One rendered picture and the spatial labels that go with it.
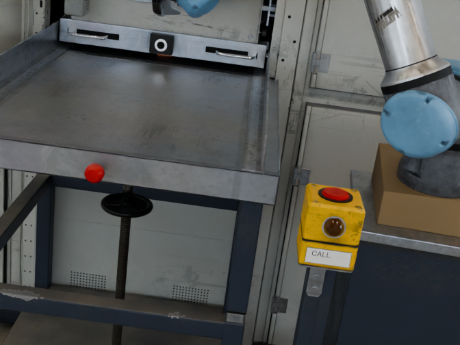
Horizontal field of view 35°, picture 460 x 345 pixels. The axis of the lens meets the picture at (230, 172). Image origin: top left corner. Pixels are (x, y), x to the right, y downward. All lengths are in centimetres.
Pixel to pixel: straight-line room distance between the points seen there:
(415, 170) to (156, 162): 48
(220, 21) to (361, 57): 37
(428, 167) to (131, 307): 61
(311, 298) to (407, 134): 31
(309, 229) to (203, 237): 105
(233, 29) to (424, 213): 79
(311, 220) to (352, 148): 93
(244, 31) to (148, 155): 73
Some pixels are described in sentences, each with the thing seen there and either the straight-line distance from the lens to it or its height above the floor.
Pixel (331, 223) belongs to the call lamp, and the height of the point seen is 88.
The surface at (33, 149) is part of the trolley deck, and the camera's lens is 128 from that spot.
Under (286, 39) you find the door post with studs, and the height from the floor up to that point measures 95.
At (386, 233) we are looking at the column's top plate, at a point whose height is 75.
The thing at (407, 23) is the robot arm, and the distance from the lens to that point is 119.
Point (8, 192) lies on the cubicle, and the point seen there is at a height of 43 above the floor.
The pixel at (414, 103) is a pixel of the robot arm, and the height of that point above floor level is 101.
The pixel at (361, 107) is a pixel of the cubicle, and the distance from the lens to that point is 191.
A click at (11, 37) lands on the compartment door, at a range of 193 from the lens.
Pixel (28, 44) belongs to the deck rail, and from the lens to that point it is 174.
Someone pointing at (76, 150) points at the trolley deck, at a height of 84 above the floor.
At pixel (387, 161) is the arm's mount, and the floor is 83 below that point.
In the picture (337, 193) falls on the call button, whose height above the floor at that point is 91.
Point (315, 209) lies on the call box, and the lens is 100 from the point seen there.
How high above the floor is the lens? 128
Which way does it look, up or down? 21 degrees down
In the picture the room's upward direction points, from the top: 8 degrees clockwise
